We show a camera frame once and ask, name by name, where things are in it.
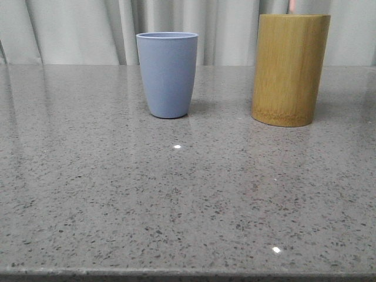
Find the pink chopstick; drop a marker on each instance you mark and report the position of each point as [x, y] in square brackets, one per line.
[292, 6]

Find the blue plastic cup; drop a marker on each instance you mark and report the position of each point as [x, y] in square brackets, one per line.
[168, 66]

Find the grey curtain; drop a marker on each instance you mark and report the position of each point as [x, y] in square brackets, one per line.
[104, 32]

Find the bamboo cylinder holder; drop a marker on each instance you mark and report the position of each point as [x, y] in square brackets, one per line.
[290, 55]

